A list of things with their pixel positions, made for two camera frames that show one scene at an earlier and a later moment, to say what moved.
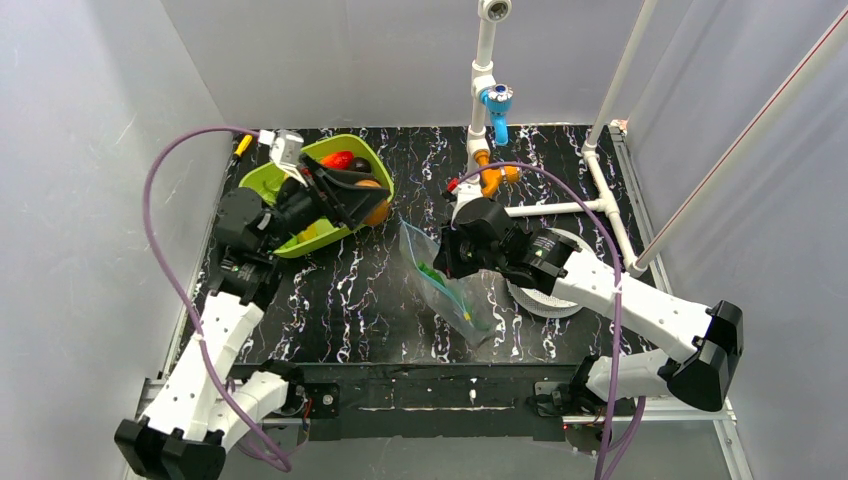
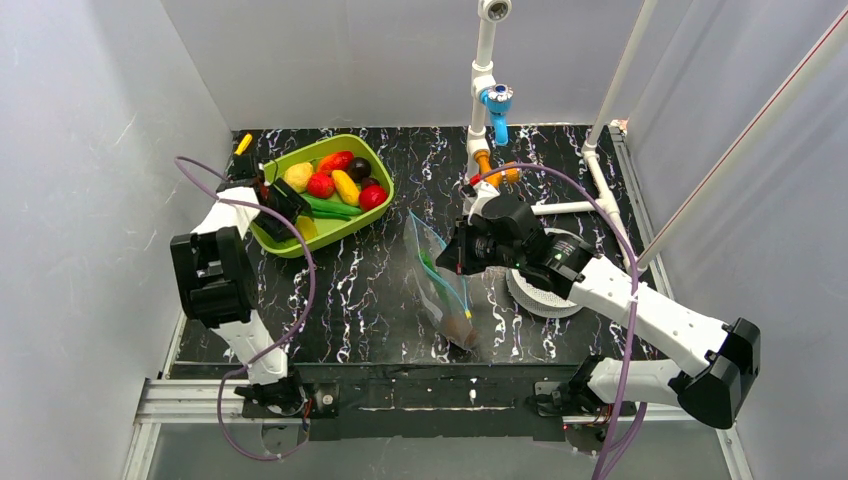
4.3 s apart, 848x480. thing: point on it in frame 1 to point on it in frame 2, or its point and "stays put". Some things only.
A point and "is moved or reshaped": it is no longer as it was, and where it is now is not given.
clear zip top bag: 469,301 is moved or reshaped
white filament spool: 540,304 stays put
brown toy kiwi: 379,214 to 462,332
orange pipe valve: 492,178 stays put
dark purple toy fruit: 361,164 stays put
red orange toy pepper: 341,159 stays put
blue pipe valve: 498,100 stays put
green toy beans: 433,273 is moved or reshaped
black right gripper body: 444,253 stays put
